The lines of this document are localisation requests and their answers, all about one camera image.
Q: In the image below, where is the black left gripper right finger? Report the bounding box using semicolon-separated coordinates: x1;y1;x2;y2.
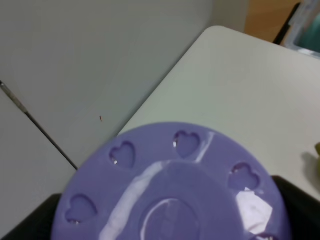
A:
272;176;320;240

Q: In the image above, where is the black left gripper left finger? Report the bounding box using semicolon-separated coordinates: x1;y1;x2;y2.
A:
1;193;62;240

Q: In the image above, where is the clear plastic storage bin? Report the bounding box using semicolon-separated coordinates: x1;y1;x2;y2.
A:
273;0;320;59

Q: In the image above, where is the purple air freshener tub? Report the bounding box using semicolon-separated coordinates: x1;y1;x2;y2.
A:
51;122;292;240

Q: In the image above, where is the corn cob with husk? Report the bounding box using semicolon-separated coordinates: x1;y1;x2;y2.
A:
315;142;320;157

